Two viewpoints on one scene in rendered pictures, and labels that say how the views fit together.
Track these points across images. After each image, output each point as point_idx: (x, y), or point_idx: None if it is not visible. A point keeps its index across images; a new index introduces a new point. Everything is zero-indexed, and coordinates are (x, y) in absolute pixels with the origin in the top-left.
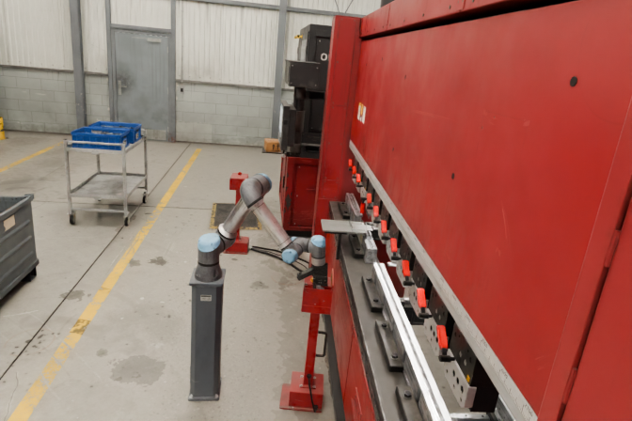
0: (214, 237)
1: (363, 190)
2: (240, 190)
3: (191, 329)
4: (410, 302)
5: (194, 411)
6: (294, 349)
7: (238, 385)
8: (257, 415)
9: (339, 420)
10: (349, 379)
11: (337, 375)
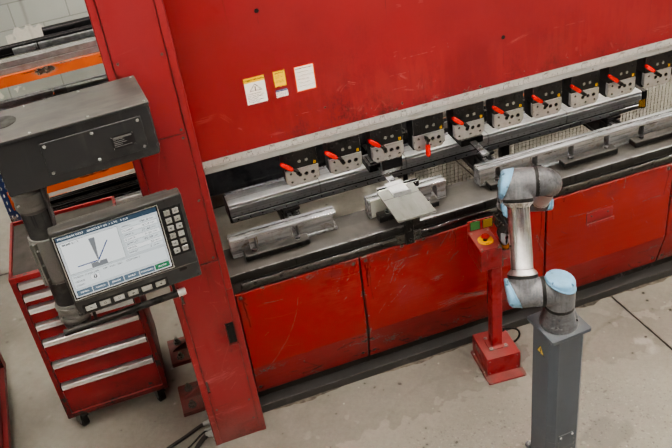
0: (554, 273)
1: (391, 145)
2: (554, 185)
3: (579, 385)
4: (615, 96)
5: (589, 444)
6: (418, 397)
7: (522, 423)
8: None
9: (514, 319)
10: (556, 239)
11: (450, 337)
